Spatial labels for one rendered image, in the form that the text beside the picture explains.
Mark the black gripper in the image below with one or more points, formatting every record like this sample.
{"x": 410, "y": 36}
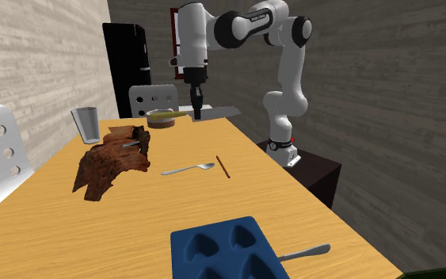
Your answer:
{"x": 195, "y": 75}

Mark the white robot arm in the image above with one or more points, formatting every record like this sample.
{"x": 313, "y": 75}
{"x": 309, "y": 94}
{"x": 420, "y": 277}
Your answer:
{"x": 290, "y": 65}

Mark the brown bowl with white rim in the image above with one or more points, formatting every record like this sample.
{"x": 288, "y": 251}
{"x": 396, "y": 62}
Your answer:
{"x": 160, "y": 123}

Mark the silver spoon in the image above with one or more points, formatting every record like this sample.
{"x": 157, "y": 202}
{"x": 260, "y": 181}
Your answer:
{"x": 186, "y": 169}

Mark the brown pencil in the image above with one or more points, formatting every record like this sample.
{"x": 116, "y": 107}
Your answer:
{"x": 223, "y": 167}

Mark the small silver utensil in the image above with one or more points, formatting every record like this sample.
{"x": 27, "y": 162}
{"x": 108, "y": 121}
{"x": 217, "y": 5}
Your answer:
{"x": 130, "y": 144}

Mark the black refrigerator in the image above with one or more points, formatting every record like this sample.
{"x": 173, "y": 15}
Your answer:
{"x": 128, "y": 65}

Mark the wooden table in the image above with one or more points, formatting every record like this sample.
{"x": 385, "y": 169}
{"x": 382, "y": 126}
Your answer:
{"x": 191, "y": 201}

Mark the rough brown bark piece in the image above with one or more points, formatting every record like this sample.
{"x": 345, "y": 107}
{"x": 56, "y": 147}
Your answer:
{"x": 105, "y": 166}

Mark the grey cup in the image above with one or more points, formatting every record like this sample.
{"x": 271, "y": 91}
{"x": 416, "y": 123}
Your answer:
{"x": 87, "y": 125}

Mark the dark robot stand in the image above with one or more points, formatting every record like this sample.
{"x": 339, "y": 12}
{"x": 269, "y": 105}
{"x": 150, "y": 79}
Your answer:
{"x": 317, "y": 176}

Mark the blue moulded baking tray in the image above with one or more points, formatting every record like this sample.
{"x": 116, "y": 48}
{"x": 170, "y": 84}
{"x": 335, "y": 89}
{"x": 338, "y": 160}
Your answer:
{"x": 222, "y": 266}

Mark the red framed wall picture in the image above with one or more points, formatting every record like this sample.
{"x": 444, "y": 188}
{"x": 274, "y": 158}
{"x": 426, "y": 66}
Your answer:
{"x": 175, "y": 46}

